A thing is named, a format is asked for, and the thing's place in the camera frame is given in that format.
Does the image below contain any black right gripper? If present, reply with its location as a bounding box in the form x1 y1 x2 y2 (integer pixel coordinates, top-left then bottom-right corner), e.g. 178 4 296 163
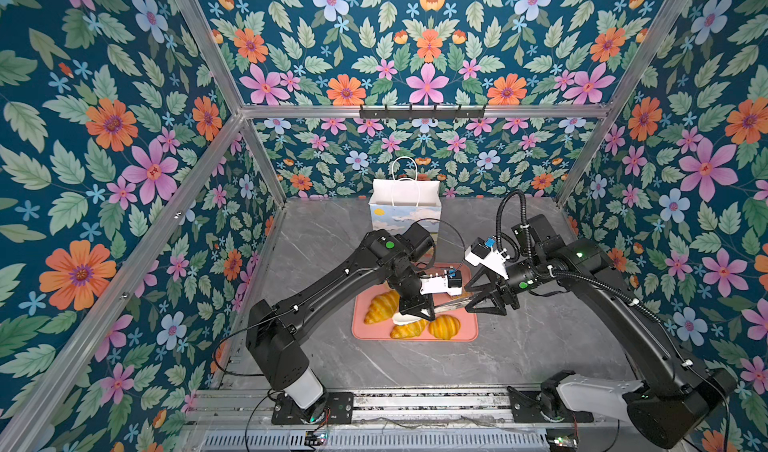
462 256 545 317

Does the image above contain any round striped bun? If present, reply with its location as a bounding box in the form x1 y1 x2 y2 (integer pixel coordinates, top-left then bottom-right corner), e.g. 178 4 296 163
428 315 461 340

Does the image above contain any painted landscape paper bag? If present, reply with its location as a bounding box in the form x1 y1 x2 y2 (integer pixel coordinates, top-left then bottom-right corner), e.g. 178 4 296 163
369 157 442 243

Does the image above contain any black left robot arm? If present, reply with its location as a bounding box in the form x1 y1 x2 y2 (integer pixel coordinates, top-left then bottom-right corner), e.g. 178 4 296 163
245 223 436 422

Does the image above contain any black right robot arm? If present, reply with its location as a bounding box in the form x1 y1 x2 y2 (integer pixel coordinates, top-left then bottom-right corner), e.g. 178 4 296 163
465 215 736 449

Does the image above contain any croissant left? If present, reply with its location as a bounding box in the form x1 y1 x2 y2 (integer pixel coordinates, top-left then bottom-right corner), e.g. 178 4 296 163
364 290 400 325

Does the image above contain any croissant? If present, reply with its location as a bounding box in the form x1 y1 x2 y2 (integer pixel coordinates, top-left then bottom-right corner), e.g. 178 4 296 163
364 290 400 325
390 319 428 340

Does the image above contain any croissant centre bottom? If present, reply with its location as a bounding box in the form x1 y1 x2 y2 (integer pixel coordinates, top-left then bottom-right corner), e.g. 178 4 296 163
390 319 428 340

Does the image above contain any pink rectangular tray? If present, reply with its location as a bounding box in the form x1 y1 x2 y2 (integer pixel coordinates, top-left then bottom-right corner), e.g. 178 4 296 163
352 264 479 342

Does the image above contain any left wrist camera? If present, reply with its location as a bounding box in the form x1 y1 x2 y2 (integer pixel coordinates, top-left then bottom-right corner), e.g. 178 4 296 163
420 268 463 297

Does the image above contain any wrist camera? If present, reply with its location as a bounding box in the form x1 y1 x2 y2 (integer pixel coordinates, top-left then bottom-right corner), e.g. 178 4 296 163
420 268 463 297
464 237 510 279

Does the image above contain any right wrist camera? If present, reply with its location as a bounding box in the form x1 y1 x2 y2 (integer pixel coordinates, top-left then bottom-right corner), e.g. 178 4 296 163
464 237 510 279

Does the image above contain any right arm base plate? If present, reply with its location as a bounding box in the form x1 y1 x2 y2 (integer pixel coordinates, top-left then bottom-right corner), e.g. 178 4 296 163
506 385 563 423

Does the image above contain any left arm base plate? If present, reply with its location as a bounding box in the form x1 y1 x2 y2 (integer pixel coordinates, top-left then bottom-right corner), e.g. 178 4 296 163
271 391 355 425

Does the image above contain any black hook rail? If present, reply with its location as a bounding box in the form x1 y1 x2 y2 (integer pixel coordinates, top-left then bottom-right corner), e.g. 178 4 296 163
358 104 486 121

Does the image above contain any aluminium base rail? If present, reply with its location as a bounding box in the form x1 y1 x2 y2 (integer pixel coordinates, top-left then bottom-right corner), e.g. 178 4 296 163
176 385 651 451

